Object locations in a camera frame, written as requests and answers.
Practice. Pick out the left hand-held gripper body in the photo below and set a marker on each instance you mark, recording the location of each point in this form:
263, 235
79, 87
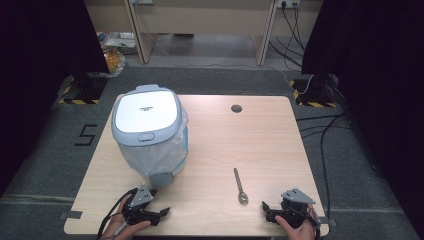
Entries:
140, 197

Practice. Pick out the white wall power socket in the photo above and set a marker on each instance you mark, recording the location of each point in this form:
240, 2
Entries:
288, 3

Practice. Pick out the person's left hand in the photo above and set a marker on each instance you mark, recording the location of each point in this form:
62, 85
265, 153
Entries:
116, 230

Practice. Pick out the person's right hand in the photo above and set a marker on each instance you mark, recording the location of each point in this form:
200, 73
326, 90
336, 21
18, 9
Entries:
298, 232

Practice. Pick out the translucent white bin liner bag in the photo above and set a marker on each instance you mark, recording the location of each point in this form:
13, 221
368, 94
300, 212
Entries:
160, 156

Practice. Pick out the dark curtain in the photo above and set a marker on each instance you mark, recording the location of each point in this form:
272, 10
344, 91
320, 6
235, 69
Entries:
43, 83
376, 93

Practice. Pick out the grey tape strip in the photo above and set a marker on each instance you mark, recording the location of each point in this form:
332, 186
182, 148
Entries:
71, 215
328, 221

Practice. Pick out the pile of clear packaging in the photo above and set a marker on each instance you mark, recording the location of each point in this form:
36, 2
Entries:
116, 40

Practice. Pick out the black stand base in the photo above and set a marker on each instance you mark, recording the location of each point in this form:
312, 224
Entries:
87, 85
316, 87

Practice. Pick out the blue white lidded trash can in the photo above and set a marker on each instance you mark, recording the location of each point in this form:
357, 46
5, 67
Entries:
146, 113

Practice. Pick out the beige wooden desk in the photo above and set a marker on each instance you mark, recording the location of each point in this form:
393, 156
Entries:
200, 20

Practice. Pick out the clear bag with yellow contents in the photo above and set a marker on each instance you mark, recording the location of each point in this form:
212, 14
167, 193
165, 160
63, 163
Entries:
114, 61

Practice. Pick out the metal fork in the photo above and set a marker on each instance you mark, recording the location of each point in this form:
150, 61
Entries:
239, 183

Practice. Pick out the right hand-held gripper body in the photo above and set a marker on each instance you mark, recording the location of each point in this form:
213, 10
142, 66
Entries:
296, 206

